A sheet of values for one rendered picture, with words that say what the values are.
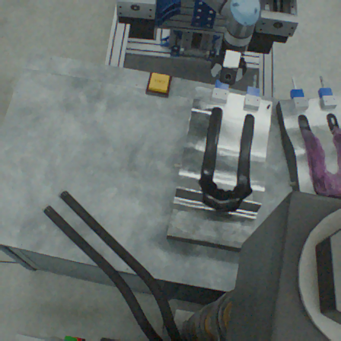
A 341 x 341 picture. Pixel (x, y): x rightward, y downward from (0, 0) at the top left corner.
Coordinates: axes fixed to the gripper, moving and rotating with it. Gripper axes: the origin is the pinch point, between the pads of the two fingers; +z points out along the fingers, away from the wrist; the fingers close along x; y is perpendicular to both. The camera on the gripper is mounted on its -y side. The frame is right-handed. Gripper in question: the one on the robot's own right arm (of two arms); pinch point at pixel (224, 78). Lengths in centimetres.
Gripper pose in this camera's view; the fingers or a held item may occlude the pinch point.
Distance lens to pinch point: 159.2
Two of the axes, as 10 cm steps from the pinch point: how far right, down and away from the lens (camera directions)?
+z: -0.6, 3.4, 9.4
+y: 1.9, -9.2, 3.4
